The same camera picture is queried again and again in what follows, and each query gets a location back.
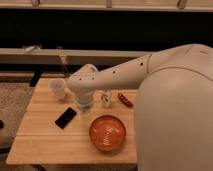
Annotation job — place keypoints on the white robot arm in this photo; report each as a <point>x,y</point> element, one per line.
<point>88,79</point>

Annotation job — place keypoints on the orange ceramic bowl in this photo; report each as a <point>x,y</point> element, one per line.
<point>107,133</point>

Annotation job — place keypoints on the long wooden bench rail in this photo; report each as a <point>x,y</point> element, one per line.
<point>73,57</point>

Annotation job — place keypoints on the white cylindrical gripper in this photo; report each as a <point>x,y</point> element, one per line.
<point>84,101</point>

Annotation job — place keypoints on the black smartphone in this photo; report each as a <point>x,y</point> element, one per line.
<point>65,118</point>

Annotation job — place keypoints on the light wooden table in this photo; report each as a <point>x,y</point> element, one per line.
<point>40,141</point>

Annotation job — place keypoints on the white robot body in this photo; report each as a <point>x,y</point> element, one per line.
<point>174,112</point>

